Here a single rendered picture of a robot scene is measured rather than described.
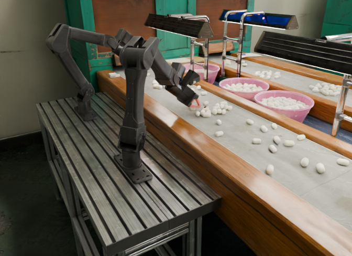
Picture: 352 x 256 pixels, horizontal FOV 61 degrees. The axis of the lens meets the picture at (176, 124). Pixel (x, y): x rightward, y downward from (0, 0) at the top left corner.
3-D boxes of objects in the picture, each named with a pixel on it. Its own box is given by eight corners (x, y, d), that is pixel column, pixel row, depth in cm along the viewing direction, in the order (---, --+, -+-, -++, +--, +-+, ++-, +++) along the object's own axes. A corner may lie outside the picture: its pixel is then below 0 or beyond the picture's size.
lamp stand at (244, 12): (238, 89, 186) (243, 12, 167) (218, 81, 202) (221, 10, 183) (261, 85, 194) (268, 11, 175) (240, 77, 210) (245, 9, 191)
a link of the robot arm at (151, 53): (162, 73, 127) (129, 28, 100) (181, 75, 123) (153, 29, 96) (153, 99, 124) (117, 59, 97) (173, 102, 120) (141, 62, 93)
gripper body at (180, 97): (186, 89, 138) (175, 80, 134) (198, 95, 130) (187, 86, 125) (178, 100, 138) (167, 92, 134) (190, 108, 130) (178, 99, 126)
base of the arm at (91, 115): (85, 92, 161) (71, 94, 158) (96, 103, 145) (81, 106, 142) (86, 106, 164) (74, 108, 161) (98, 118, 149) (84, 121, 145)
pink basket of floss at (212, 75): (214, 88, 188) (215, 74, 184) (174, 85, 195) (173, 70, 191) (222, 77, 211) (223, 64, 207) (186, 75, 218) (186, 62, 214)
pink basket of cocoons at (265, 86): (253, 113, 151) (255, 95, 147) (209, 102, 166) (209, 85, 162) (275, 99, 169) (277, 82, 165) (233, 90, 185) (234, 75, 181)
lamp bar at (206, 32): (199, 39, 135) (199, 22, 132) (143, 25, 185) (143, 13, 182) (213, 37, 139) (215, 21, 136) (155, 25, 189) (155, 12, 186)
